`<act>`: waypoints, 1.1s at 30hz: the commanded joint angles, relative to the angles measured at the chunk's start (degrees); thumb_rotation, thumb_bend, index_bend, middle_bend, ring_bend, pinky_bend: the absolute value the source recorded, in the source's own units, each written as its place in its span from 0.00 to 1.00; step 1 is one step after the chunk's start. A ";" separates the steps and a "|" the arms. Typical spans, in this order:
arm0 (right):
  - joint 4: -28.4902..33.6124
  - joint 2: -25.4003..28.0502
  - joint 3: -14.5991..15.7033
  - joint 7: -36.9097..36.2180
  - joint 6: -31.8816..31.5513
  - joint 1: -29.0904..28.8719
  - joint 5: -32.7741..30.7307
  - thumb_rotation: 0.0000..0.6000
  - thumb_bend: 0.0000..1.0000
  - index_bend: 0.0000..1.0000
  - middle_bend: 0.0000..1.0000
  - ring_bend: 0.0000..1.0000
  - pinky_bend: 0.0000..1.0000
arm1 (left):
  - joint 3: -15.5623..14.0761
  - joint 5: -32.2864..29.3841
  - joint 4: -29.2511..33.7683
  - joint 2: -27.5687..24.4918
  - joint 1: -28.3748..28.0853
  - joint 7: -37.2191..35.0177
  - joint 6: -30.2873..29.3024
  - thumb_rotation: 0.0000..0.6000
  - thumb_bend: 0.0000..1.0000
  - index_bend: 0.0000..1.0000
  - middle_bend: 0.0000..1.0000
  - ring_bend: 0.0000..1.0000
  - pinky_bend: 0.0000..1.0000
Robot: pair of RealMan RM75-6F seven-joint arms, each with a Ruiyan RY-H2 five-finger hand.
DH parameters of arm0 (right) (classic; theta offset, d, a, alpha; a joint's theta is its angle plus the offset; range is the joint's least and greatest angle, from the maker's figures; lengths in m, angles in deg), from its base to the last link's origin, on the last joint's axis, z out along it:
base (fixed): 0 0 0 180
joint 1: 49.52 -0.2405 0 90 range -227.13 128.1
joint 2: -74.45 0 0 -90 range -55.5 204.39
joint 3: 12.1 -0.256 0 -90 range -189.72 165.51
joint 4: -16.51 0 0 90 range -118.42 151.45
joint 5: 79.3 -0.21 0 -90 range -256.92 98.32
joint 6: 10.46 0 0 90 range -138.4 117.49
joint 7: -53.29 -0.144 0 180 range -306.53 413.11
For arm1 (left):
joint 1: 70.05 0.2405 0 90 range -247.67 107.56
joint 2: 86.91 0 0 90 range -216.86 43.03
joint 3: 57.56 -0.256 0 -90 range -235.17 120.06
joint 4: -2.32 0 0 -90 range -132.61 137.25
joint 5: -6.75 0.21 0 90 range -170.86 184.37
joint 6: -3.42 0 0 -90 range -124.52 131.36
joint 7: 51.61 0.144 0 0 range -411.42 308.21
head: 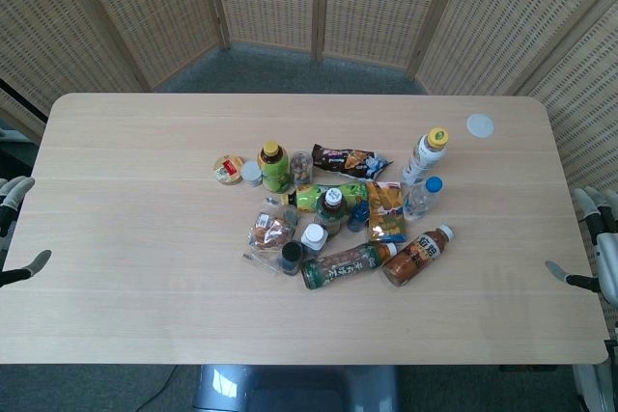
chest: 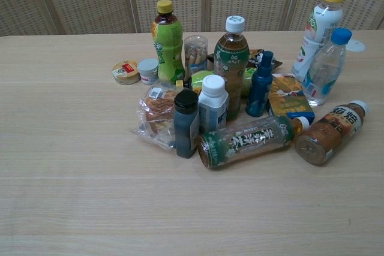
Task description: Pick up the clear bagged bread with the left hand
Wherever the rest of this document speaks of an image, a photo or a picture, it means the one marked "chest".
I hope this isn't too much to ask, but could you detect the clear water bottle blue cap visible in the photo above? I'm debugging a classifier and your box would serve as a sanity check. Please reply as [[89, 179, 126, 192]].
[[301, 28, 353, 107]]

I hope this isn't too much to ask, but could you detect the round yellow red tin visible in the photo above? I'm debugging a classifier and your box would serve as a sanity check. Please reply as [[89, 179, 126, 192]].
[[112, 60, 141, 86]]

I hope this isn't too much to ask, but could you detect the green tea bottle white cap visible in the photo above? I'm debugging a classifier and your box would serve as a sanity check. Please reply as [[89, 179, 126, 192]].
[[214, 15, 250, 122]]

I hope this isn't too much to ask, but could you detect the white round paper disc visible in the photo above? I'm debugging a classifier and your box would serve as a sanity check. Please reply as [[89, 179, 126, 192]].
[[346, 39, 367, 55]]

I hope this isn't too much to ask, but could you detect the small white jar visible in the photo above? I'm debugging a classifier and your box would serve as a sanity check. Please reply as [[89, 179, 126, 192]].
[[137, 58, 159, 86]]

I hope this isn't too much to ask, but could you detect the brown tea bottle white cap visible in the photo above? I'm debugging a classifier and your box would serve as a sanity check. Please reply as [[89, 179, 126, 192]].
[[294, 100, 370, 166]]

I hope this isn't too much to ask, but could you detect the clear cup of biscuit sticks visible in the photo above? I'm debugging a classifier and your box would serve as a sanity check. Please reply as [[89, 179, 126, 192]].
[[183, 35, 209, 81]]

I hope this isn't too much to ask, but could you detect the dark blue spray bottle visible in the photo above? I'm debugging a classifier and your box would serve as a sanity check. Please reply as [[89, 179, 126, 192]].
[[245, 50, 275, 118]]

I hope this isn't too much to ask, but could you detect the green label yellow cap bottle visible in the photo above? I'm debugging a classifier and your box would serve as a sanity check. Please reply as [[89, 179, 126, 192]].
[[151, 0, 185, 86]]

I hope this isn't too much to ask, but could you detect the green tea bottle lying down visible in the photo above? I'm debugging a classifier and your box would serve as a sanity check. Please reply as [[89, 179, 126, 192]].
[[196, 115, 310, 170]]

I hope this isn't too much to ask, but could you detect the white juice bottle yellow cap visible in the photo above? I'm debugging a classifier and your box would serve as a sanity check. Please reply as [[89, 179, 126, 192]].
[[291, 0, 347, 83]]

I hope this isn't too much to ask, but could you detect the green yellow lying bottle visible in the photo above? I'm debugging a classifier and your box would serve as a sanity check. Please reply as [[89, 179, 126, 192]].
[[175, 67, 257, 98]]

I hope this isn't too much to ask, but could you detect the black ink bottle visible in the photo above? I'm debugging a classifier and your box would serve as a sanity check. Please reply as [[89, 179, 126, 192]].
[[173, 89, 200, 159]]

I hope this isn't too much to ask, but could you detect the small bread in clear wrapper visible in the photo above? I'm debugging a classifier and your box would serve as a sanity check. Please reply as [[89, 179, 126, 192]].
[[130, 80, 184, 151]]

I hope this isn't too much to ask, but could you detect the blue yellow carton box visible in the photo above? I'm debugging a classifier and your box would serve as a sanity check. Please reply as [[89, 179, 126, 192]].
[[266, 73, 316, 120]]

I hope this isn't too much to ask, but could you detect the white milk bottle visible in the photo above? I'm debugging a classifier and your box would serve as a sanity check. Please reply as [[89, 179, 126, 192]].
[[197, 74, 229, 134]]

